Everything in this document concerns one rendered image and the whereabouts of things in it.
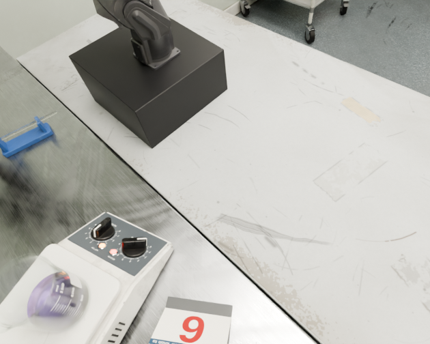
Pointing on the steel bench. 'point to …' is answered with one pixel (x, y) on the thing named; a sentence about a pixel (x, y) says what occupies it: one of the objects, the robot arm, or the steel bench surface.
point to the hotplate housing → (129, 306)
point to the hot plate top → (100, 278)
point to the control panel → (123, 231)
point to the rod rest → (42, 132)
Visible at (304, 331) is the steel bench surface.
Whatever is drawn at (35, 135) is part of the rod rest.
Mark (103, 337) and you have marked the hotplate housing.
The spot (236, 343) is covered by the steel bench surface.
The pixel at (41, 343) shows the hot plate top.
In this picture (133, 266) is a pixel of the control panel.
